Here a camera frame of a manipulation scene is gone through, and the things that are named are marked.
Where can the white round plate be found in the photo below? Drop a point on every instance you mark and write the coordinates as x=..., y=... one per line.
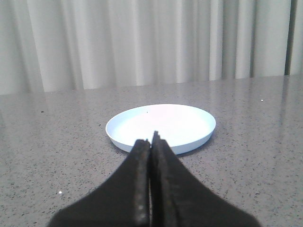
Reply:
x=184, y=127

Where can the white pleated curtain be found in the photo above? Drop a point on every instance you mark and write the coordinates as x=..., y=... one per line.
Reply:
x=54, y=45

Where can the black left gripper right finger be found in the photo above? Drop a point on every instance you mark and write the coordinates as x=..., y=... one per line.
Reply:
x=180, y=200

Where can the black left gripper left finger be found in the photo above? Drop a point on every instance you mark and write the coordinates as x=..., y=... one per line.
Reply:
x=121, y=201

